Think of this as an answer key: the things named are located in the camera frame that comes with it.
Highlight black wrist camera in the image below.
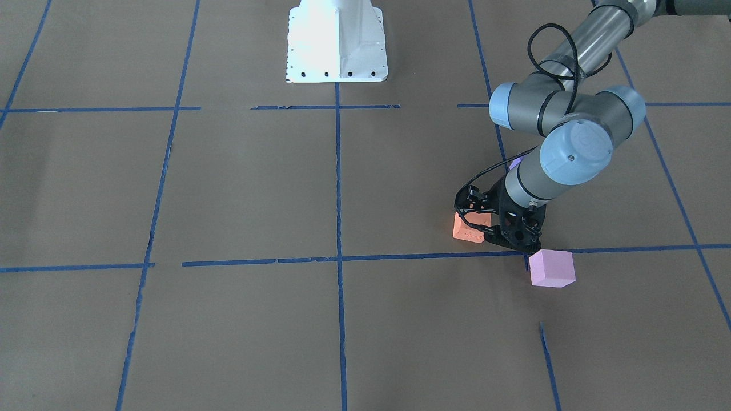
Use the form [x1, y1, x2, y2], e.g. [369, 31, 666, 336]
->
[453, 184, 498, 215]

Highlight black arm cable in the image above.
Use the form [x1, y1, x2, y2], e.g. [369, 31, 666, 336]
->
[457, 24, 613, 235]

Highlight orange foam cube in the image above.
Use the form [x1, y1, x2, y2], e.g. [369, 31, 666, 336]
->
[452, 213, 494, 244]

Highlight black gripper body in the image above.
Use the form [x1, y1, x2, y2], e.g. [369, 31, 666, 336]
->
[486, 177, 547, 255]

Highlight pink foam cube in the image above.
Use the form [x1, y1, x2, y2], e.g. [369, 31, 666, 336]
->
[528, 249, 577, 287]

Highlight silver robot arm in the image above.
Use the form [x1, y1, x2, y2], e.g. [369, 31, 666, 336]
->
[468, 1, 729, 254]

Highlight purple foam cube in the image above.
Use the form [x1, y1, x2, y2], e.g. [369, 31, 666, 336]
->
[508, 157, 523, 171]

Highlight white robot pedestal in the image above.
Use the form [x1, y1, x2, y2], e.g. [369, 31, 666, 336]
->
[286, 1, 389, 83]

